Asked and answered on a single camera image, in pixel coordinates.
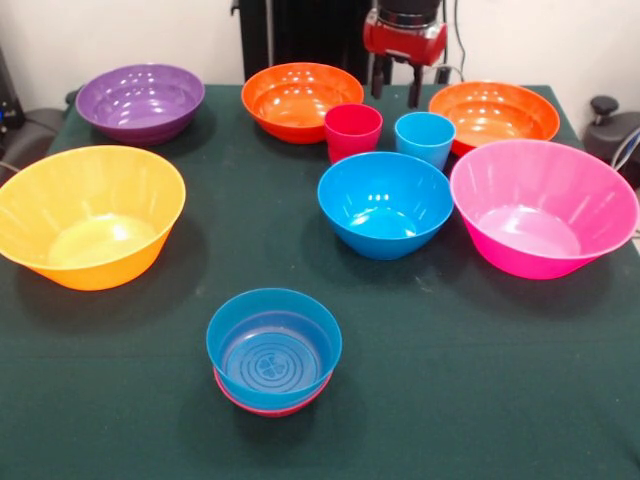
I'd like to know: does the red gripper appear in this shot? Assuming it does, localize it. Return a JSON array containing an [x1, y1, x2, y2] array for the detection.
[[362, 12, 449, 110]]

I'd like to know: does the blue plastic cup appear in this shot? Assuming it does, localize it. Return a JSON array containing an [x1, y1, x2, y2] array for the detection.
[[393, 111, 457, 172]]

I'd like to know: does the red plastic cup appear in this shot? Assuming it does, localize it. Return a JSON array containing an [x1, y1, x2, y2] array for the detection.
[[323, 103, 384, 166]]

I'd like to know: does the opaque blue plastic bowl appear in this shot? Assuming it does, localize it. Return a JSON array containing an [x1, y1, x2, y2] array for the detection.
[[317, 151, 455, 261]]

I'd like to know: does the orange plastic bowl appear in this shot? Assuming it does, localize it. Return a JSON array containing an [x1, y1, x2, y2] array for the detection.
[[428, 81, 560, 157], [240, 62, 366, 145]]

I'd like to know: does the small translucent blue bowl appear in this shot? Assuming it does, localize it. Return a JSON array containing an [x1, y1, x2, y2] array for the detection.
[[205, 287, 344, 411]]

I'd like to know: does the small red plastic bowl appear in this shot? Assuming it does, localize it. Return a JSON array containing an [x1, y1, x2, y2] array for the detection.
[[213, 367, 334, 419]]

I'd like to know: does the large pink plastic bowl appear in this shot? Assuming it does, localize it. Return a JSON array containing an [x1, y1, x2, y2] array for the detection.
[[449, 139, 640, 280]]

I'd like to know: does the black round equipment with knob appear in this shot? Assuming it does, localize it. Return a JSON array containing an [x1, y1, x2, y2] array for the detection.
[[582, 95, 640, 191]]

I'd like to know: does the purple plastic bowl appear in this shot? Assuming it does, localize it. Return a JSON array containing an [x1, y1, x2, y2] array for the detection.
[[74, 63, 206, 147]]

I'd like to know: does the large yellow-orange plastic bowl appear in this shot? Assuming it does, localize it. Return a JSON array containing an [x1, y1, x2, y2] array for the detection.
[[0, 144, 187, 292]]

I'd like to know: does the dark green tablecloth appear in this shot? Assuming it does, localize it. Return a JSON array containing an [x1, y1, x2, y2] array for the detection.
[[0, 82, 640, 480]]

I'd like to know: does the black equipment box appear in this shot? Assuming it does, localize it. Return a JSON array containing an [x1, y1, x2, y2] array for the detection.
[[0, 44, 26, 156]]

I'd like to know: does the black wall cable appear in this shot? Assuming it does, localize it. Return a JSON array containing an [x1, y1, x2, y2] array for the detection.
[[451, 0, 470, 70]]

